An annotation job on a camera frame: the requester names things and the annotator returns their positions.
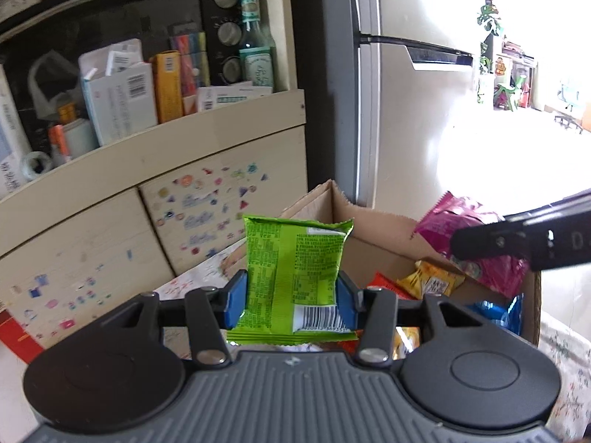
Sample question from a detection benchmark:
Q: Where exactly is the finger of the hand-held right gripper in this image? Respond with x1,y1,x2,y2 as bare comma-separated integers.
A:
450,210,535,260

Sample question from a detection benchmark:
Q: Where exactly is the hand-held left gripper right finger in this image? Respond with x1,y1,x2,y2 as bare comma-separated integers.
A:
336,272,483,365

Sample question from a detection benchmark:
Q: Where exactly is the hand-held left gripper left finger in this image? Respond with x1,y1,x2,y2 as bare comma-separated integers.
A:
108,269,249,366

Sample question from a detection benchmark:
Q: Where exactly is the pink snack packet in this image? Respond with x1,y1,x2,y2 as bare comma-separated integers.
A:
412,191,532,298

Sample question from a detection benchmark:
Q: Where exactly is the printed cardboard box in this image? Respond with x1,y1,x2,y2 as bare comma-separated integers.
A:
277,179,542,361

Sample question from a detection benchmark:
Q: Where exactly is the green snack packet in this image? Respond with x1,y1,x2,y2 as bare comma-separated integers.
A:
226,213,358,346

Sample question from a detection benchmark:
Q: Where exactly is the blue foil snack packet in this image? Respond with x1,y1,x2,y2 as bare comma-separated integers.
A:
466,293,525,337

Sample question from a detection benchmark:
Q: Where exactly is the white refrigerator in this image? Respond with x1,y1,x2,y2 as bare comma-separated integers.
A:
352,0,478,220

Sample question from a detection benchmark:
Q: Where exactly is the green plastic stool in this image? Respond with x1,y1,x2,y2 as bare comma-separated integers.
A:
496,84,520,111

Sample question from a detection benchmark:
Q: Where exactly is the wooden cabinet with stickers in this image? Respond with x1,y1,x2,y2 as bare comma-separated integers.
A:
0,0,308,365

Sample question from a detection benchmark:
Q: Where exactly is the colourful toy shelf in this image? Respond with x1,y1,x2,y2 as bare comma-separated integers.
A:
494,41,539,111

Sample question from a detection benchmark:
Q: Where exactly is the white box with green print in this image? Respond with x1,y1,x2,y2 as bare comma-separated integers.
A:
198,80,273,112

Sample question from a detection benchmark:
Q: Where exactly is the green potted plant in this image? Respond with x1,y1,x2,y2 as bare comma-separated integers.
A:
475,0,504,75

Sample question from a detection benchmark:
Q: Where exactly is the orange box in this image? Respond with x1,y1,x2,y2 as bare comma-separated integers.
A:
151,51,184,124

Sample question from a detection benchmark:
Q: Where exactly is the white glue bottle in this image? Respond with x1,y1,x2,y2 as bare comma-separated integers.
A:
48,117,100,162

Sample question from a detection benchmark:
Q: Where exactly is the red carton with gold trim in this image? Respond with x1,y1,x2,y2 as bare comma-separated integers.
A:
0,309,44,365

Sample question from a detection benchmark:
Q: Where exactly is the large white medicine box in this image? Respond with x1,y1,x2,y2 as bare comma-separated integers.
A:
78,39,160,146

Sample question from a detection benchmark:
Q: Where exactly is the glass bottle with green label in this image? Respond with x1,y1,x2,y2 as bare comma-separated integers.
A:
238,0,277,94

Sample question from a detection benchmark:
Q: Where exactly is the tape roll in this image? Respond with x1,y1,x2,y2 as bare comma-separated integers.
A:
21,150,51,181

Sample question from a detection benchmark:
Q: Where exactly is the colourful striped box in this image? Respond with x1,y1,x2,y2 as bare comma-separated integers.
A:
170,32,211,97

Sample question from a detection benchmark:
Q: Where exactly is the white plastic bag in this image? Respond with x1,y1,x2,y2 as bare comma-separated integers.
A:
28,51,81,121

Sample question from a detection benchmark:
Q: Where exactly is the black toaster oven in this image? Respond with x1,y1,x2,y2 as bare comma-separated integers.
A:
0,0,245,148

